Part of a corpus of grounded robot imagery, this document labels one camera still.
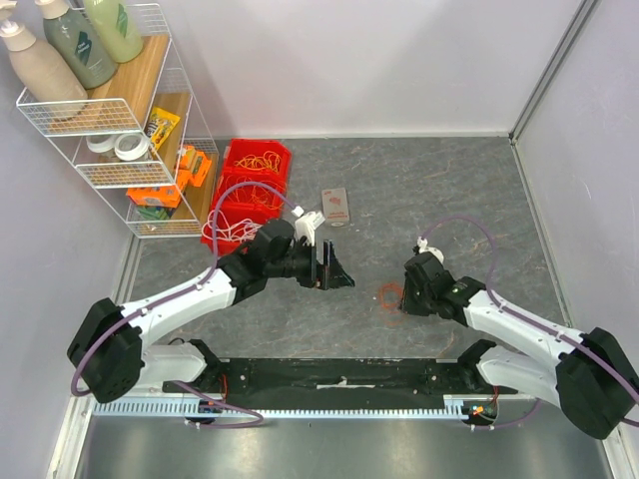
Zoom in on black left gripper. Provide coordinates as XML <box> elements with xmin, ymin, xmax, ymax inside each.
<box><xmin>266</xmin><ymin>239</ymin><xmax>353</xmax><ymax>290</ymax></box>

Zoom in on orange white wire bundle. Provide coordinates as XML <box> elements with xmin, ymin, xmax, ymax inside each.
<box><xmin>376</xmin><ymin>280</ymin><xmax>406</xmax><ymax>326</ymax></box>

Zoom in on white wires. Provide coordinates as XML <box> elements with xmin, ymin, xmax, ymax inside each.
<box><xmin>201</xmin><ymin>209</ymin><xmax>264</xmax><ymax>246</ymax></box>

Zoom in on orange wires bin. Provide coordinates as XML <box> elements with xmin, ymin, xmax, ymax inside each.
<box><xmin>224</xmin><ymin>172</ymin><xmax>290</xmax><ymax>211</ymax></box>

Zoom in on yellow orange wire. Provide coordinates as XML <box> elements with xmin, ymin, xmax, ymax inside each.
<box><xmin>235</xmin><ymin>150</ymin><xmax>285</xmax><ymax>173</ymax></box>

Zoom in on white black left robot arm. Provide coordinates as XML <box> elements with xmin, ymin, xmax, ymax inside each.
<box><xmin>67</xmin><ymin>218</ymin><xmax>355</xmax><ymax>403</ymax></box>

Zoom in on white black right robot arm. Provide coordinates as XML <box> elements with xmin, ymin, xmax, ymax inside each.
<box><xmin>401</xmin><ymin>251</ymin><xmax>638</xmax><ymax>440</ymax></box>

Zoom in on red plastic bin near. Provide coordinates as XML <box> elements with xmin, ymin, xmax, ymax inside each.
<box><xmin>201</xmin><ymin>203</ymin><xmax>281</xmax><ymax>256</ymax></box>

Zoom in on red plastic bin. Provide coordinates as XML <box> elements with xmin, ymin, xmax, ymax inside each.
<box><xmin>224</xmin><ymin>138</ymin><xmax>293</xmax><ymax>178</ymax></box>
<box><xmin>211</xmin><ymin>168</ymin><xmax>287</xmax><ymax>211</ymax></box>
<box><xmin>201</xmin><ymin>203</ymin><xmax>281</xmax><ymax>256</ymax></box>

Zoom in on red plastic bin middle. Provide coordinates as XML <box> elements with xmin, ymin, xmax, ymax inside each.
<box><xmin>211</xmin><ymin>168</ymin><xmax>287</xmax><ymax>211</ymax></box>

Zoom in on red plastic bin far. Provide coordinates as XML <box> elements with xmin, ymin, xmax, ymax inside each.
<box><xmin>224</xmin><ymin>138</ymin><xmax>293</xmax><ymax>178</ymax></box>

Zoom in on orange green small boxes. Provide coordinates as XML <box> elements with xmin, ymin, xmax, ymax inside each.
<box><xmin>177</xmin><ymin>145</ymin><xmax>212</xmax><ymax>188</ymax></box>

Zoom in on green packet bottom shelf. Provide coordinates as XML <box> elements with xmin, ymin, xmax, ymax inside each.
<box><xmin>137</xmin><ymin>207</ymin><xmax>175</xmax><ymax>222</ymax></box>

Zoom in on orange snack box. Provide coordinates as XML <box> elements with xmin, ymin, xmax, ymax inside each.
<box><xmin>127</xmin><ymin>186</ymin><xmax>182</xmax><ymax>209</ymax></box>

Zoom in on yellow candy bag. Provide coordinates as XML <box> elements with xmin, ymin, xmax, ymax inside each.
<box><xmin>145</xmin><ymin>106</ymin><xmax>181</xmax><ymax>150</ymax></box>

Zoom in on white tape roll right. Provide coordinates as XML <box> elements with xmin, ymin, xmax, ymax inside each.
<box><xmin>114</xmin><ymin>133</ymin><xmax>150</xmax><ymax>162</ymax></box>

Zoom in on white tape roll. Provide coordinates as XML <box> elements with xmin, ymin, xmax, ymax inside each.
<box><xmin>114</xmin><ymin>133</ymin><xmax>150</xmax><ymax>162</ymax></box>
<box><xmin>86</xmin><ymin>135</ymin><xmax>117</xmax><ymax>156</ymax></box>

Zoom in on white tape roll left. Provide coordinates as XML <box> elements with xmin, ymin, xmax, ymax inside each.
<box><xmin>86</xmin><ymin>135</ymin><xmax>117</xmax><ymax>156</ymax></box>

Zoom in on light green bottle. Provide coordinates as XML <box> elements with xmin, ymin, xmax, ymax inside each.
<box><xmin>83</xmin><ymin>0</ymin><xmax>144</xmax><ymax>64</ymax></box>

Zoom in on beige pump bottle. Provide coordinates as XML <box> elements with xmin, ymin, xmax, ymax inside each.
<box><xmin>1</xmin><ymin>1</ymin><xmax>88</xmax><ymax>120</ymax></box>

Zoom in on grey green pump bottle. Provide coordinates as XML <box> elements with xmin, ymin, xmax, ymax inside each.
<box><xmin>35</xmin><ymin>0</ymin><xmax>117</xmax><ymax>90</ymax></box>

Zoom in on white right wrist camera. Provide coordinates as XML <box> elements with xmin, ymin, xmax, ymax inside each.
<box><xmin>413</xmin><ymin>237</ymin><xmax>444</xmax><ymax>262</ymax></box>

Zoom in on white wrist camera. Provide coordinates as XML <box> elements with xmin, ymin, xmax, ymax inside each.
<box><xmin>413</xmin><ymin>237</ymin><xmax>444</xmax><ymax>262</ymax></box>
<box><xmin>292</xmin><ymin>206</ymin><xmax>325</xmax><ymax>246</ymax></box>

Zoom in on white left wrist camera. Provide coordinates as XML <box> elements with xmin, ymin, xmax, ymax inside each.
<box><xmin>292</xmin><ymin>206</ymin><xmax>325</xmax><ymax>246</ymax></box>

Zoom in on light blue cable duct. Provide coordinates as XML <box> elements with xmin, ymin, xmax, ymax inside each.
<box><xmin>92</xmin><ymin>396</ymin><xmax>477</xmax><ymax>420</ymax></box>

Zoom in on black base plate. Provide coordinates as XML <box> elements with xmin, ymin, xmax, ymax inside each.
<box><xmin>191</xmin><ymin>358</ymin><xmax>493</xmax><ymax>410</ymax></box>

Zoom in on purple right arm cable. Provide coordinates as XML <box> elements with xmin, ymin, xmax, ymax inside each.
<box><xmin>421</xmin><ymin>215</ymin><xmax>639</xmax><ymax>431</ymax></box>

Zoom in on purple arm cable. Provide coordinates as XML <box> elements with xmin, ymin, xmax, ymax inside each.
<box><xmin>70</xmin><ymin>181</ymin><xmax>301</xmax><ymax>429</ymax></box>
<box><xmin>421</xmin><ymin>215</ymin><xmax>639</xmax><ymax>431</ymax></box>

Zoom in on white wire shelf rack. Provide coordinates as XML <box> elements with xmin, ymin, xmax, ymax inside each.
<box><xmin>16</xmin><ymin>3</ymin><xmax>219</xmax><ymax>239</ymax></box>

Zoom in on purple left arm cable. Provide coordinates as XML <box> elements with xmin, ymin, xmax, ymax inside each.
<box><xmin>70</xmin><ymin>181</ymin><xmax>301</xmax><ymax>429</ymax></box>

